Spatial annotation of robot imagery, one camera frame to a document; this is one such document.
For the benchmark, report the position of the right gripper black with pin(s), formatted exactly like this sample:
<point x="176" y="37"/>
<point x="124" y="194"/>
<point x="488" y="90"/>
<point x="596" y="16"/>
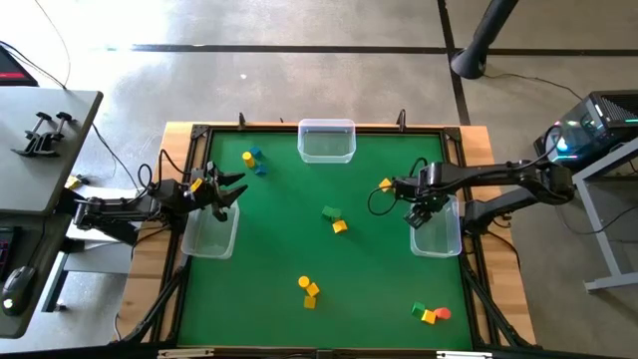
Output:
<point x="428" y="187"/>

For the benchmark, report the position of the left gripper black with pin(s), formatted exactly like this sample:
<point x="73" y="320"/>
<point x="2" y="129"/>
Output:
<point x="212" y="192"/>

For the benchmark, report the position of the yellow wooden cube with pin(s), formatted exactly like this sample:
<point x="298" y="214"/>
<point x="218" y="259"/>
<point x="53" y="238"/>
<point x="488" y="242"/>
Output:
<point x="340" y="226"/>
<point x="313" y="289"/>
<point x="385" y="184"/>
<point x="309" y="302"/>
<point x="428" y="316"/>

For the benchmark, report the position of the tall yellow wooden cylinder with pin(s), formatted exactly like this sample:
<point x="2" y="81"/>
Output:
<point x="247" y="159"/>

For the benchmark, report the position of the blue wooden cube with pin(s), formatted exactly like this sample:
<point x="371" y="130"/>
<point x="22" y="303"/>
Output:
<point x="255" y="152"/>
<point x="260" y="170"/>

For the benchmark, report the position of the green wooden block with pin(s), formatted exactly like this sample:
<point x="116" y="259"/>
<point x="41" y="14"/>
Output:
<point x="337" y="215"/>
<point x="327" y="213"/>

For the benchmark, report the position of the green wooden cube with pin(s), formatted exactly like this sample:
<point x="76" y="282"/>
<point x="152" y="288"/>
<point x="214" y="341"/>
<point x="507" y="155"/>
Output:
<point x="417" y="309"/>

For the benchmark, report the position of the red wooden cylinder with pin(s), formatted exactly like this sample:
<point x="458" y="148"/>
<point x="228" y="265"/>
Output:
<point x="442" y="313"/>

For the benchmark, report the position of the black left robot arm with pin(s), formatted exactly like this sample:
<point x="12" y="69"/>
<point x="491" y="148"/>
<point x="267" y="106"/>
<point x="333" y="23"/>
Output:
<point x="124" y="209"/>

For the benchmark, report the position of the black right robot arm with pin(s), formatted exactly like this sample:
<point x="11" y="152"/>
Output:
<point x="498" y="172"/>

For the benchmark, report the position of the clear plastic bin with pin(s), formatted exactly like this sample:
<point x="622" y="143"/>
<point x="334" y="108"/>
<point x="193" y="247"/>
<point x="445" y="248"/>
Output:
<point x="438" y="244"/>
<point x="349" y="155"/>
<point x="209" y="244"/>

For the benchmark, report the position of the short yellow wooden cylinder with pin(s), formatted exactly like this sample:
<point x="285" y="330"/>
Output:
<point x="303" y="281"/>

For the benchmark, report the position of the green felt mat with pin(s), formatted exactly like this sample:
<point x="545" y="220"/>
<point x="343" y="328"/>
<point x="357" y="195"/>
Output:
<point x="349" y="309"/>

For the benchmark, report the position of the black stand pole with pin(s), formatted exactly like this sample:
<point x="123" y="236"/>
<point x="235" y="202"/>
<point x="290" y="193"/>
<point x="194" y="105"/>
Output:
<point x="473" y="57"/>

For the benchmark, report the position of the small yellow object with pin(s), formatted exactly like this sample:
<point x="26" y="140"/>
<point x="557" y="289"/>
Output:
<point x="73" y="182"/>

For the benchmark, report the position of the grey desk top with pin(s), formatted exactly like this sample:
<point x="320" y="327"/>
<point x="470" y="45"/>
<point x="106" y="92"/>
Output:
<point x="50" y="174"/>

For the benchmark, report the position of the black screw clamp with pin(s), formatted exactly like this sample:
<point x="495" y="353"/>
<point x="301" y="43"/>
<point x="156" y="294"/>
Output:
<point x="47" y="145"/>
<point x="30" y="143"/>

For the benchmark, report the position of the dark desk top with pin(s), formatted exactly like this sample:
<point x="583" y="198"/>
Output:
<point x="40" y="239"/>

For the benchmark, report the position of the glass computer case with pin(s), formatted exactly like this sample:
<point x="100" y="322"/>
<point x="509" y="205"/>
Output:
<point x="598" y="129"/>

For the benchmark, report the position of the black keyboard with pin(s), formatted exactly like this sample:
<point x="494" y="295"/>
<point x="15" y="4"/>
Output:
<point x="6" y="249"/>

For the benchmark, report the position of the black computer mouse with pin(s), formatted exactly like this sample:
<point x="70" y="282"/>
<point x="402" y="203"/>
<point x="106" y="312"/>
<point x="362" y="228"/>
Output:
<point x="17" y="289"/>

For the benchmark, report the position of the black monitor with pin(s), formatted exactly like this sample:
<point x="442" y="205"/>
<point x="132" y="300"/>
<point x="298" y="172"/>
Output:
<point x="12" y="70"/>

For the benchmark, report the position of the small black clamp post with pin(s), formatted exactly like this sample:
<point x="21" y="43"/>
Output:
<point x="241" y="121"/>
<point x="401" y="119"/>

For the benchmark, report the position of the white metal base plate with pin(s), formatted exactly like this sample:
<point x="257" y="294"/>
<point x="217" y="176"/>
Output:
<point x="99" y="259"/>

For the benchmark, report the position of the silver metal bracket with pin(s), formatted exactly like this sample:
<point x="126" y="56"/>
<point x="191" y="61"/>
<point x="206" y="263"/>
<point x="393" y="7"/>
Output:
<point x="185" y="353"/>
<point x="463" y="355"/>

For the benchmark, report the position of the white metal table frame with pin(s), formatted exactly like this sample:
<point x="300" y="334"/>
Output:
<point x="613" y="282"/>

